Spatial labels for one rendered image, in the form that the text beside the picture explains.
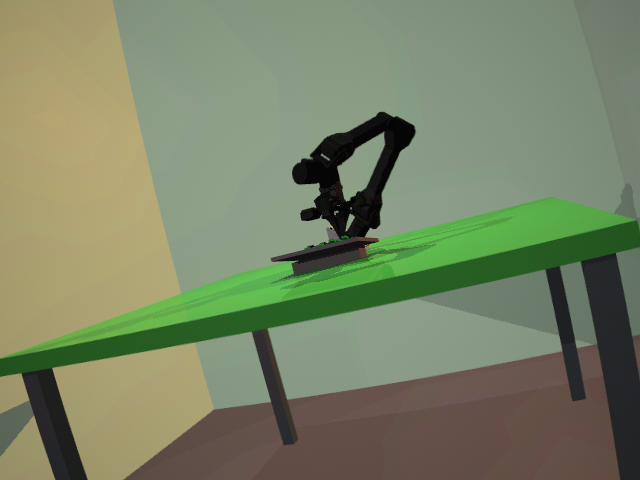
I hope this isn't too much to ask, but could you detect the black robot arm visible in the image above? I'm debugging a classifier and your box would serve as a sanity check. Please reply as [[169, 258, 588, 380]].
[[292, 112, 415, 238]]

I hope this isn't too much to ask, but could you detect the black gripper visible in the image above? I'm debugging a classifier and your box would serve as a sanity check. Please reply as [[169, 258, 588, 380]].
[[300, 180, 372, 240]]

